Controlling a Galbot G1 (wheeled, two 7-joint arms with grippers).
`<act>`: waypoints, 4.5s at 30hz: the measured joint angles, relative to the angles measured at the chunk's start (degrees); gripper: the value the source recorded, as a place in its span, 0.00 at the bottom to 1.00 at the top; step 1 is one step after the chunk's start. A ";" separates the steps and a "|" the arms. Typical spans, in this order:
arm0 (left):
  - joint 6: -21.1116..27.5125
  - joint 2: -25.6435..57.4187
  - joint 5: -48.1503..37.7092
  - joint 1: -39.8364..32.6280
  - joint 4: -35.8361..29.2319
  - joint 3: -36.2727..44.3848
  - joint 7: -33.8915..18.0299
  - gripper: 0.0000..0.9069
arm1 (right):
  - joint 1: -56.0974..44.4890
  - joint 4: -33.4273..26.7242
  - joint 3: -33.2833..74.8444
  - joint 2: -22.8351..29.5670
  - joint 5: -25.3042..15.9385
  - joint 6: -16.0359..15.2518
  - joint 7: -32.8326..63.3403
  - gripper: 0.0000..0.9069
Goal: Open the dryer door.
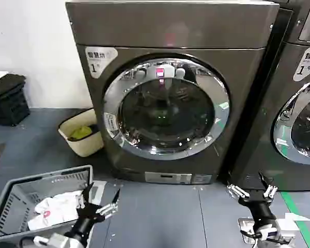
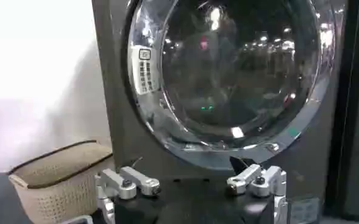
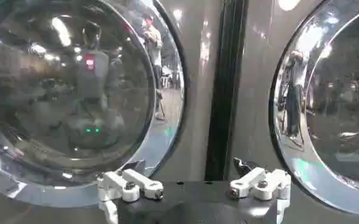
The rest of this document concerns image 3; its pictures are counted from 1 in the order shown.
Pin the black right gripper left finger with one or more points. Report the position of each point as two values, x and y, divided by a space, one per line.
130 184

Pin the round glass dryer door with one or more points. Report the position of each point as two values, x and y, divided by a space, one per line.
340 106
72 97

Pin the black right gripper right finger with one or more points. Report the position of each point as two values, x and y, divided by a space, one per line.
260 182

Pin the grey dryer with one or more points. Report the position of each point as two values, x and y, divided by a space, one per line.
255 76
197 91

